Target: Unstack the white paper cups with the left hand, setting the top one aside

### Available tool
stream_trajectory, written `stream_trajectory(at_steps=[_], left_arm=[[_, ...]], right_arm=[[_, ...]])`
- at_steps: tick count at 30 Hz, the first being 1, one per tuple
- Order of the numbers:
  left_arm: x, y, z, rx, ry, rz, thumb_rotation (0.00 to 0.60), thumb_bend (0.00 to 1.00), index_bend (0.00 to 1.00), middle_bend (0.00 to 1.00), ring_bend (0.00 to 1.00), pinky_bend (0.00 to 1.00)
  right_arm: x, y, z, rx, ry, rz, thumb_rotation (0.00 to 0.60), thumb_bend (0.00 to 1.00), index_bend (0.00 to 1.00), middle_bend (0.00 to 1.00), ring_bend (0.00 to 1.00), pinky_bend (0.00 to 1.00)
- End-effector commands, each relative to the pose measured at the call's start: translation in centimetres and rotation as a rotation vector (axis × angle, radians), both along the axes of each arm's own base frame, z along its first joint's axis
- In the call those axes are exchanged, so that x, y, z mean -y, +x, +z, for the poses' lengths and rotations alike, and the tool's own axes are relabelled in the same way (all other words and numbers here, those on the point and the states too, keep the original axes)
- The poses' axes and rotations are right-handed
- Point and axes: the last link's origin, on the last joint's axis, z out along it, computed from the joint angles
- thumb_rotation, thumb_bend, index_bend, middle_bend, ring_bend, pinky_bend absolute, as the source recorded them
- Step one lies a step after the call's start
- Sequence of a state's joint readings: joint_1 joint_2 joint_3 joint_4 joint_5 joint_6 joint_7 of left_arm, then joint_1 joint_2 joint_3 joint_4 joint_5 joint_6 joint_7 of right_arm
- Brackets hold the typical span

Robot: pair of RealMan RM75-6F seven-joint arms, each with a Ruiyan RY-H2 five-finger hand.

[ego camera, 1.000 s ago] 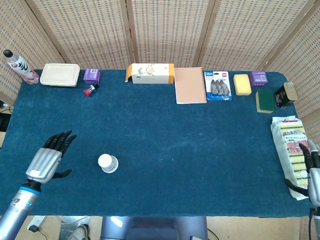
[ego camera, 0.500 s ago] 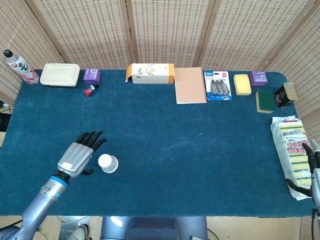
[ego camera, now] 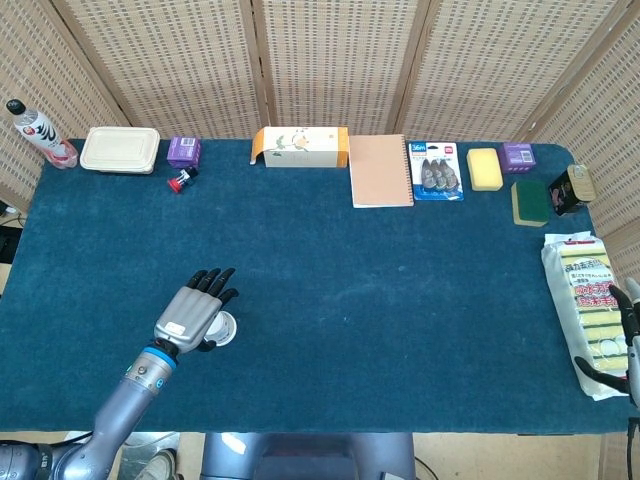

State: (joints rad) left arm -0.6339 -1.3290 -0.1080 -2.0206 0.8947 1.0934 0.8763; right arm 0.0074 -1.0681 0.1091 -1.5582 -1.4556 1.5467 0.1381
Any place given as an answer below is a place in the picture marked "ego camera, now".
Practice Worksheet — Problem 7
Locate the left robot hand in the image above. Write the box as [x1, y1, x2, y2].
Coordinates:
[152, 267, 240, 357]

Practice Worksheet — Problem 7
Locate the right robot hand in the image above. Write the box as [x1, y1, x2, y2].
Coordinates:
[573, 278, 640, 407]

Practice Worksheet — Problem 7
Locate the paper cup with dandelion print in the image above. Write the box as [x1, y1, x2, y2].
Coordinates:
[203, 310, 239, 349]

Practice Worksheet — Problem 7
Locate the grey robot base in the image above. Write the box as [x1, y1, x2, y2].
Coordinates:
[202, 432, 416, 480]

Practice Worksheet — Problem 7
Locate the packaged sponge multipack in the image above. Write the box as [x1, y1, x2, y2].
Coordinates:
[541, 232, 632, 403]

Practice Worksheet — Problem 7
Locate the red emergency stop button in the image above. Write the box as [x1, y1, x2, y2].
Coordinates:
[168, 167, 200, 194]

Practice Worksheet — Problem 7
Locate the black tin with gold lid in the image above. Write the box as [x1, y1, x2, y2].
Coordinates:
[547, 164, 597, 218]

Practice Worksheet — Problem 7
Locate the grey shoe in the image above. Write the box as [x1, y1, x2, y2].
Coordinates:
[144, 448, 179, 480]

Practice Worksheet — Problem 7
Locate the green yellow scouring sponge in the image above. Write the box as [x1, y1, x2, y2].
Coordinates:
[510, 180, 551, 227]

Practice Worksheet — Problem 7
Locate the purple box with barcode label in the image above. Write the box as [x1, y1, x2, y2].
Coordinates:
[166, 135, 202, 169]

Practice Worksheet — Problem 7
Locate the blue table cloth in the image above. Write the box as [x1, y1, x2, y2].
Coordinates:
[0, 138, 634, 435]

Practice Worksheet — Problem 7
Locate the beige lidded lunch box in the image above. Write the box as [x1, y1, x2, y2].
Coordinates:
[79, 126, 161, 176]

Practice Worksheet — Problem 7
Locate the purple box with icons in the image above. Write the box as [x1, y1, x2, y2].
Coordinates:
[501, 142, 537, 175]

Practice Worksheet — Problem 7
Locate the white orange floral carton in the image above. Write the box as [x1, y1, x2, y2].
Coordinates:
[248, 125, 350, 169]

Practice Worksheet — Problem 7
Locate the clear drink bottle black cap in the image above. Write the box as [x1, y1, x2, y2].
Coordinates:
[5, 98, 80, 170]

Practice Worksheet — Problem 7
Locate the brown spiral notebook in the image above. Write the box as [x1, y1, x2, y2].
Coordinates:
[348, 133, 415, 209]

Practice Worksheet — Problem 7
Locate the blue correction tape pack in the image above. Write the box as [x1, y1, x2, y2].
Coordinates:
[408, 141, 465, 202]

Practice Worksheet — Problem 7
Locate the woven bamboo folding screen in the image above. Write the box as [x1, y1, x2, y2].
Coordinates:
[0, 0, 640, 281]

